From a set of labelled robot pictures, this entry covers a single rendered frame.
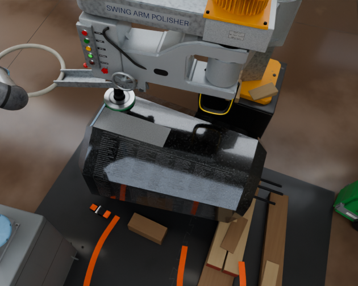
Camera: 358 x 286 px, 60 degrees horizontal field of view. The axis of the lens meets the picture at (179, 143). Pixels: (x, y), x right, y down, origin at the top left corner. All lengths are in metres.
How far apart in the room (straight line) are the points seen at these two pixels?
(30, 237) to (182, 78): 1.20
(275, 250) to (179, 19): 1.94
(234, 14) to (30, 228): 1.52
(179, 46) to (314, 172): 2.07
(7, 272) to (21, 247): 0.13
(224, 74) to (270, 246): 1.54
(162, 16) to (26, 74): 2.58
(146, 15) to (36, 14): 3.22
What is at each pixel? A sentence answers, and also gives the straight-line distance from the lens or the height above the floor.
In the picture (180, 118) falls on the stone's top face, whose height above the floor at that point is 0.87.
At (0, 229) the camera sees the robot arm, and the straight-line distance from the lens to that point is 1.59.
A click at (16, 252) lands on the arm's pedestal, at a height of 0.85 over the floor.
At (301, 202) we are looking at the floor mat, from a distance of 3.02.
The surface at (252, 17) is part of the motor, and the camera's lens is 1.46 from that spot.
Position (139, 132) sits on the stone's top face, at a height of 0.87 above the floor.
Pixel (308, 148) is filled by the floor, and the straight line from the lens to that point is 3.35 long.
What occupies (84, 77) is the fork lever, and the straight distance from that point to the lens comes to 2.25.
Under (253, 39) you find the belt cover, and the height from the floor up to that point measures 1.68.
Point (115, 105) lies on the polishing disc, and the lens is 2.18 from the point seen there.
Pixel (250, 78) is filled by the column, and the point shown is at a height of 0.82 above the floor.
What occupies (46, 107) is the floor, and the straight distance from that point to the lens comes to 3.48.
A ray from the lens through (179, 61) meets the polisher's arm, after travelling 1.67.
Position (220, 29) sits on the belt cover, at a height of 1.70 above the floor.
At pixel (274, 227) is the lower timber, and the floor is 0.08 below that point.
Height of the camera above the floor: 2.58
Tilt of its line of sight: 58 degrees down
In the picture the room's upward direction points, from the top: 6 degrees clockwise
